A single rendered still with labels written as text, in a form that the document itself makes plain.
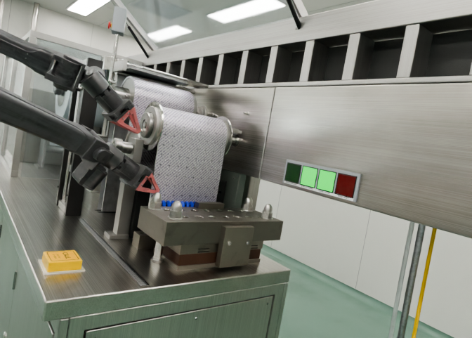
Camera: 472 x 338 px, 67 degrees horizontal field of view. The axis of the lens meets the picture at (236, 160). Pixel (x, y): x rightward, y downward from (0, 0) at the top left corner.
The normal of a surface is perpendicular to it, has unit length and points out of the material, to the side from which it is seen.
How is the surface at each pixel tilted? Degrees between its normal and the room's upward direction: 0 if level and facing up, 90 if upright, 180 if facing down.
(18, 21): 90
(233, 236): 90
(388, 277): 90
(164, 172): 90
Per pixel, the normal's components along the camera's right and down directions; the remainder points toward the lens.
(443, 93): -0.78, -0.10
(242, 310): 0.61, 0.15
